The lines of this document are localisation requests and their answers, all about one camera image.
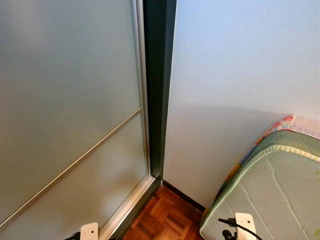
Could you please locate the dark skirting board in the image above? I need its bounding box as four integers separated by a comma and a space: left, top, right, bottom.
161, 180, 207, 213

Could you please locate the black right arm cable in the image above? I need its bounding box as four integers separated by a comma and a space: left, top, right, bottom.
218, 217, 263, 240

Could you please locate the dark wardrobe frame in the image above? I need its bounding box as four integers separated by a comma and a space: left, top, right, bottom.
112, 0, 177, 240

